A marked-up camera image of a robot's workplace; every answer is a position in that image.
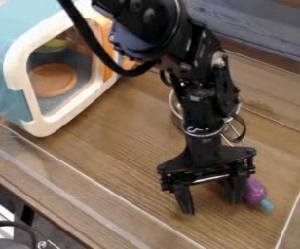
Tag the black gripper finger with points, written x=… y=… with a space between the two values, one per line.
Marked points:
x=236 y=183
x=184 y=199

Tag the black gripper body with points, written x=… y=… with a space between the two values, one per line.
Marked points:
x=205 y=161

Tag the purple toy eggplant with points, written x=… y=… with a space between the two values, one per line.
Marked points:
x=256 y=194

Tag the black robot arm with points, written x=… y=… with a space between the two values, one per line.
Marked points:
x=154 y=30

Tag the orange microwave turntable plate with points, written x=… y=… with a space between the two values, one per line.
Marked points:
x=53 y=79

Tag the blue toy microwave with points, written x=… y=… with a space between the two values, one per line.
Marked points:
x=38 y=36

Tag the silver pot with wire handle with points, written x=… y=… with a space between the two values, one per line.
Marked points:
x=231 y=134

